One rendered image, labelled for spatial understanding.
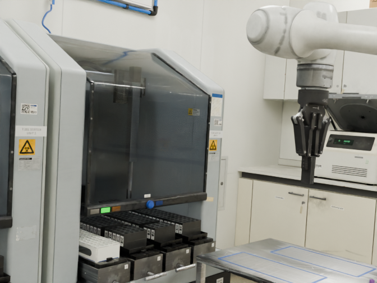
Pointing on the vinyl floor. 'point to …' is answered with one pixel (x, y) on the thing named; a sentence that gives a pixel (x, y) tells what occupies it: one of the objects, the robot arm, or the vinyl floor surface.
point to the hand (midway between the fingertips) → (308, 169)
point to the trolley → (285, 264)
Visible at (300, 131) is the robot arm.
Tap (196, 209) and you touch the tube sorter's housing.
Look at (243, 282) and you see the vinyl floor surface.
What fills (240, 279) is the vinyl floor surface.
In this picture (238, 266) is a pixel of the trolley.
